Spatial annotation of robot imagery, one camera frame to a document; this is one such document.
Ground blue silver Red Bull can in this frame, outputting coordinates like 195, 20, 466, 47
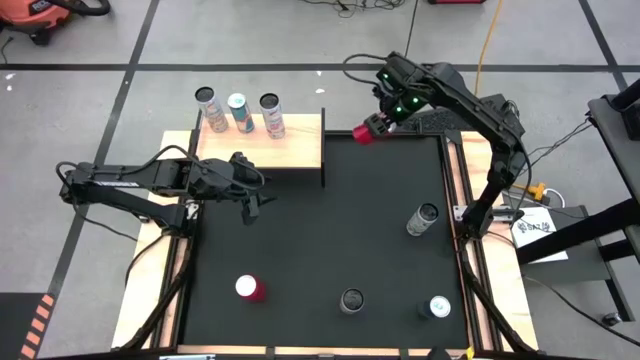
416, 295, 453, 321
226, 92, 256, 135

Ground yellow power splitter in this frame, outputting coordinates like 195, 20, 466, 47
512, 181, 549, 202

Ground black perforated computer case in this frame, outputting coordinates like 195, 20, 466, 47
388, 93, 527, 161

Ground white Celsius energy drink can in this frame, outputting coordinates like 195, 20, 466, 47
193, 85, 230, 134
258, 92, 287, 140

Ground Celsius Tropical Vibe can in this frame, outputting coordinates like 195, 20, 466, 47
405, 202, 441, 238

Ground Celsius Peach Vibe can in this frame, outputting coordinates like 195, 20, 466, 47
339, 287, 366, 316

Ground black metal stand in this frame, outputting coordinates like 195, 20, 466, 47
514, 77, 640, 324

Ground black floor cable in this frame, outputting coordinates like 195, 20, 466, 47
519, 274, 640, 349

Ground orange shop vacuum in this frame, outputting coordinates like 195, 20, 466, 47
0, 0, 74, 47

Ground black vacuum hose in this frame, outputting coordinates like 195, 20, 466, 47
47, 0, 112, 17

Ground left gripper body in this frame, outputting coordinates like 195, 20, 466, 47
222, 152, 265, 226

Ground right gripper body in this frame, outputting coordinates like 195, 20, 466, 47
372, 107, 404, 131

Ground black aluminium table frame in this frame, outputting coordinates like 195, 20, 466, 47
119, 128, 539, 360

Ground yellow extension cord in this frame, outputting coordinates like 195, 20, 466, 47
472, 0, 505, 100

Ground tangled black floor cables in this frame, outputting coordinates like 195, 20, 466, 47
299, 0, 406, 19

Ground wooden shelf black metal frame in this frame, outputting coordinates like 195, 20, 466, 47
192, 107, 327, 189

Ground black mat orange stripes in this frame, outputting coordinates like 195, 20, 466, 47
0, 292, 56, 360

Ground red Coca-Cola can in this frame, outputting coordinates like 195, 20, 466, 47
351, 123, 382, 147
234, 273, 268, 304

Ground white paper sheet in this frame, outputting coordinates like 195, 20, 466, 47
509, 205, 570, 265

